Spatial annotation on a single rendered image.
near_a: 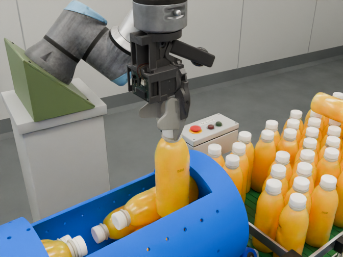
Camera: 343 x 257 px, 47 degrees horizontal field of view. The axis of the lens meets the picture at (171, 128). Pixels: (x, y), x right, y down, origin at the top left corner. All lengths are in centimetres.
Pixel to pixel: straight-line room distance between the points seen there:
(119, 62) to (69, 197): 57
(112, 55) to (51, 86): 24
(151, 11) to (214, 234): 45
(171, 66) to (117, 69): 76
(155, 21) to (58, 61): 84
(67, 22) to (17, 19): 204
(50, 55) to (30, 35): 208
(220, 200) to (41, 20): 289
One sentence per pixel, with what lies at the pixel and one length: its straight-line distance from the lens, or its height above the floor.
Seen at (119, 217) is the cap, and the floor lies 114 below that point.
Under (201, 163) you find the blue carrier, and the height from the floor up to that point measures 123.
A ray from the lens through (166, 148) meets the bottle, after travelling 76.
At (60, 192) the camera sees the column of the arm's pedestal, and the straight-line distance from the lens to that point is 159.
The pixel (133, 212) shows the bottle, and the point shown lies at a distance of 88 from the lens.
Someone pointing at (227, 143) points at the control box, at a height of 104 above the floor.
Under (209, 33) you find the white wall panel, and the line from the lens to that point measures 428.
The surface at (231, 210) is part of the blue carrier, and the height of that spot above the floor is 117.
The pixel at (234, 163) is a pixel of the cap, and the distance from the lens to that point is 111.
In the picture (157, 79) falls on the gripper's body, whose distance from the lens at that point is 66.
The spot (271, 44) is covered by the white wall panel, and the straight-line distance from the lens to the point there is 492.
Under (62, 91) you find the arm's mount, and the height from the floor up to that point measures 119.
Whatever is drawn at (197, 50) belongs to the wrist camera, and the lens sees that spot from 72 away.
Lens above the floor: 171
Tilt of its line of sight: 29 degrees down
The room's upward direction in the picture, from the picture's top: straight up
